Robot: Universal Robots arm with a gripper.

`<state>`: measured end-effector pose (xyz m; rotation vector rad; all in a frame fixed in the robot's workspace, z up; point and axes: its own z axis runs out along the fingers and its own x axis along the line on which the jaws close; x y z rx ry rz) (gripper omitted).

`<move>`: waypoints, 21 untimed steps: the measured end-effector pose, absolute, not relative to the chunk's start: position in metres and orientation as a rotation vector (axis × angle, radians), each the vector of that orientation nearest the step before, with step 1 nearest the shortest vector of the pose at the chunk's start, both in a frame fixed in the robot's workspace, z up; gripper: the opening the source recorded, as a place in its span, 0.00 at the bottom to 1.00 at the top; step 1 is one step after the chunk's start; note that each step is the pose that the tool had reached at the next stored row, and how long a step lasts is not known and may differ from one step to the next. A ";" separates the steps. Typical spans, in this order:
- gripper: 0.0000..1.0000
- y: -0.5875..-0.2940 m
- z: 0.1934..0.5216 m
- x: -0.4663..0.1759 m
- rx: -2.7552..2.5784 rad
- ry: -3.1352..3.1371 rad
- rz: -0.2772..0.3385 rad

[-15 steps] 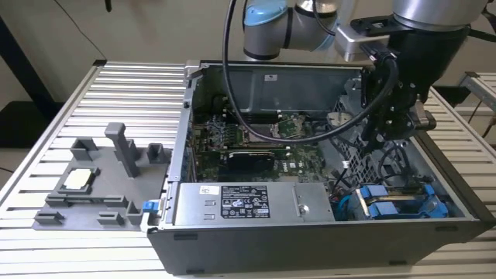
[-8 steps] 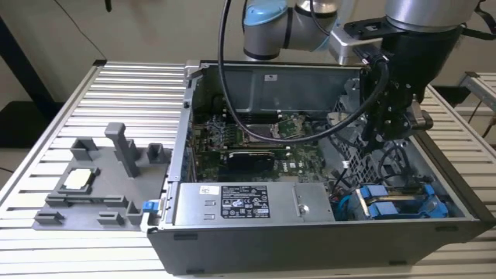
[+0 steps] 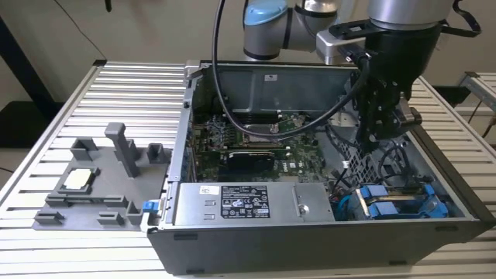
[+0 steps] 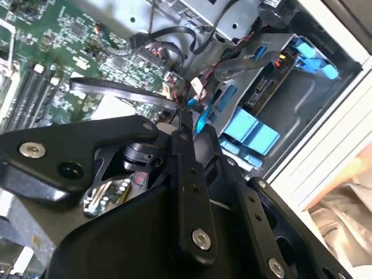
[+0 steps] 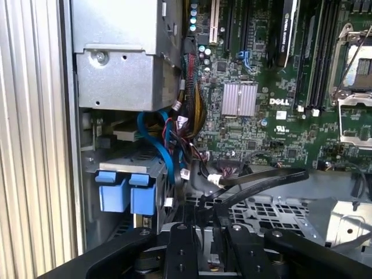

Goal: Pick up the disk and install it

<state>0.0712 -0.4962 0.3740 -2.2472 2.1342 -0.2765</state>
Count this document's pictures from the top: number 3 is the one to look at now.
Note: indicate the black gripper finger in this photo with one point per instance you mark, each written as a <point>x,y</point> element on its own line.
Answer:
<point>370,143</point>

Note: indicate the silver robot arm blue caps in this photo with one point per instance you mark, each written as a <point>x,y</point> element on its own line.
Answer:
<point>267,37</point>

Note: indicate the grey metal disk bay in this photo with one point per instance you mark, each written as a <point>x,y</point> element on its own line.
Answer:
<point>421,178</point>

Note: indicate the green motherboard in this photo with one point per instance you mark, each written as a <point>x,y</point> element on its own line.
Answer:
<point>306,171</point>

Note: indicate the CPU socket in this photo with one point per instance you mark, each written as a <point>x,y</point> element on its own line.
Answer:
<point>258,139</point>

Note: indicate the black graphics card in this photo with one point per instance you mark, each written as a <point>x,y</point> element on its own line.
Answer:
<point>249,165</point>

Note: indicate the black open PC case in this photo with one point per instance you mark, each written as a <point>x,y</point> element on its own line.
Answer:
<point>310,250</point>

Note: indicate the silver power supply unit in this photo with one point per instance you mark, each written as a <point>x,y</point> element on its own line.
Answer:
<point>186,209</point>

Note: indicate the blue case latch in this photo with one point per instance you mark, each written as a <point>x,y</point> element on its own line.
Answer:
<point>150,206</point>

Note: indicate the grey parts rack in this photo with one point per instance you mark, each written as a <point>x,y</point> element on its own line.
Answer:
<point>101,180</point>

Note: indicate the black table corner cap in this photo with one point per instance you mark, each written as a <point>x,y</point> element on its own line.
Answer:
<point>101,62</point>

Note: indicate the silver CPU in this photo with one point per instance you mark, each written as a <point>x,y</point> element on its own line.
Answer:
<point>78,178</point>

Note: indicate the grey perforated metal bracket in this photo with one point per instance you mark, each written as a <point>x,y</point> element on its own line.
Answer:
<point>349,157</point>

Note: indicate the small brown wrist camera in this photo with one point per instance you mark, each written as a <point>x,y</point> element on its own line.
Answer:
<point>409,116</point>

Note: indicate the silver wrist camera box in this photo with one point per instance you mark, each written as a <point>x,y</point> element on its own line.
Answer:
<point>330,46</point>

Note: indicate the aluminium frame side table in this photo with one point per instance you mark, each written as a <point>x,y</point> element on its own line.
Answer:
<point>482,87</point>

